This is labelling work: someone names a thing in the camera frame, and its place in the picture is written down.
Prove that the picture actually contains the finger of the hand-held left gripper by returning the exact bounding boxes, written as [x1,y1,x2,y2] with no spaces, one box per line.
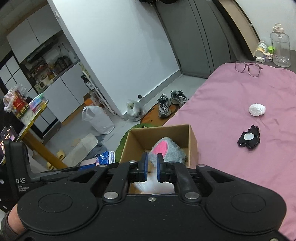
[41,163,102,186]

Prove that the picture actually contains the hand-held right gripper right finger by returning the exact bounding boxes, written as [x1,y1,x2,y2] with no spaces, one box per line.
[157,153,273,202]

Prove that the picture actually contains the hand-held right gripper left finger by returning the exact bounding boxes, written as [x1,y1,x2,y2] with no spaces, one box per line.
[30,152,148,202]

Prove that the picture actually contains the grey plush toy pink ear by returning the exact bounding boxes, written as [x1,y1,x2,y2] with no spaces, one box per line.
[134,137,188,193]

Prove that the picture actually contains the brown cardboard box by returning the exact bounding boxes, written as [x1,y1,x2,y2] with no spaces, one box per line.
[120,124,199,193]

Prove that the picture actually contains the blue tissue pack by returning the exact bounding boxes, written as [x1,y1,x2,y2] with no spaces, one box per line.
[96,150,116,166]

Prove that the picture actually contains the person's left forearm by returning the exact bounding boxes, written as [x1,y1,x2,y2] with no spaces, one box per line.
[0,204,28,241]

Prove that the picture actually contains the yellow slippers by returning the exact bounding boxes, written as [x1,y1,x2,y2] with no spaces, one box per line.
[46,149,67,170]

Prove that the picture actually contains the dark screen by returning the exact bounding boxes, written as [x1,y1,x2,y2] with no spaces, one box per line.
[0,125,18,163]

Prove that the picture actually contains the yellow table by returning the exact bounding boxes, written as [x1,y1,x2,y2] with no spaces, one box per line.
[16,100,70,170]

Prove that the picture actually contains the brown floor mat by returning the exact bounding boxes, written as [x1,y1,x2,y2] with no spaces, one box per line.
[140,103,184,127]

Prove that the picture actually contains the clear plastic bag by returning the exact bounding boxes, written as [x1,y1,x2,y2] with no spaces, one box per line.
[126,99,146,121]

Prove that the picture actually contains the white plastic bag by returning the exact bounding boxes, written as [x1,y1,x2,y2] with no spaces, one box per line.
[82,106,115,135]

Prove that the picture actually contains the grey sneaker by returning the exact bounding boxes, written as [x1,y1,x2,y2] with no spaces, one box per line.
[157,94,172,119]
[170,90,189,108]

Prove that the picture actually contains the clear bag of snacks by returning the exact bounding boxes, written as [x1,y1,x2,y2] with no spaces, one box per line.
[3,85,29,116]

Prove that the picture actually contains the stack of colourful books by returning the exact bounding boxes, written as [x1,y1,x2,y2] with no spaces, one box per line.
[29,92,49,114]

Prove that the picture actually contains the small orange cardboard box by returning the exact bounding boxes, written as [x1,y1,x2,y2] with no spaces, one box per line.
[83,92,102,107]

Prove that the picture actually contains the white metal rack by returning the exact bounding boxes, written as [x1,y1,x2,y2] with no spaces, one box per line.
[81,69,121,115]

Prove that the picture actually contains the white kitchen cabinet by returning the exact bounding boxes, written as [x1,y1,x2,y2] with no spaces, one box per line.
[0,14,93,139]

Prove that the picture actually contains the black spray bottle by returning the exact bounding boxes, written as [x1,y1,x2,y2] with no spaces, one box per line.
[81,75,95,91]

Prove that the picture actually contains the black white small toy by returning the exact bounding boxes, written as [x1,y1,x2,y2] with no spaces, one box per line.
[238,124,261,149]

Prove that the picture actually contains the pink bed sheet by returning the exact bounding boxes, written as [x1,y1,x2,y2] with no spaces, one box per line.
[162,62,296,241]

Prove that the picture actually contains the white crumpled ball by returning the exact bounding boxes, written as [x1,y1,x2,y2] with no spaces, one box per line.
[249,103,266,117]

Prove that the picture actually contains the grey door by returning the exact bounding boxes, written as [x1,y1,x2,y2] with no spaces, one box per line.
[154,0,234,79]

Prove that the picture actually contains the white can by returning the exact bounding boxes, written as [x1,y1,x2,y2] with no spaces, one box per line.
[255,41,268,58]

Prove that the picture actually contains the clear water jug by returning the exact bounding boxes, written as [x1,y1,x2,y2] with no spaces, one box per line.
[270,23,291,68]

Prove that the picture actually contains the purple frame glasses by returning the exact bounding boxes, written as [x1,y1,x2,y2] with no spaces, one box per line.
[234,60,263,77]

